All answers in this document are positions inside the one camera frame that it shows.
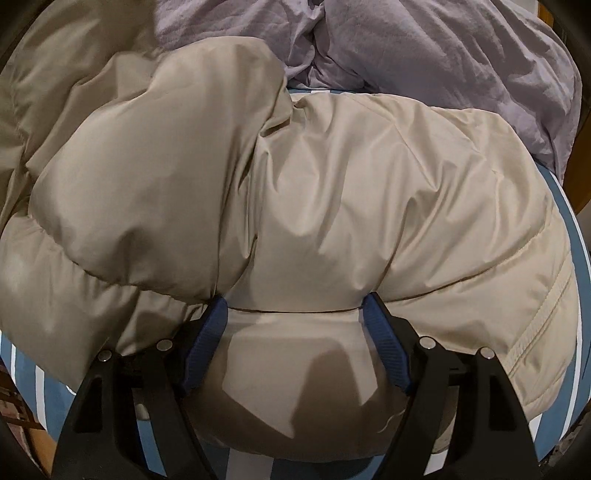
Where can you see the blue white striped bed sheet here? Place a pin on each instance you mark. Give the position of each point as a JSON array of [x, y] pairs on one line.
[[568, 368]]

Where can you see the lavender duvet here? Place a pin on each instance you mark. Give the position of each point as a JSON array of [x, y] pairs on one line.
[[296, 32]]

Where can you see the beige puffer jacket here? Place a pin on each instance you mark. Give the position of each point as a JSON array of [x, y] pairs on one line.
[[277, 230]]

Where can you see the lavender pillow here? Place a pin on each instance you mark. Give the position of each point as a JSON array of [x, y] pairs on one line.
[[489, 55]]

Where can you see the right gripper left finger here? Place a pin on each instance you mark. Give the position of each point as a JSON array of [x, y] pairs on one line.
[[100, 437]]

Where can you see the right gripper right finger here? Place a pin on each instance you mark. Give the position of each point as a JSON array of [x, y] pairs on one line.
[[463, 419]]

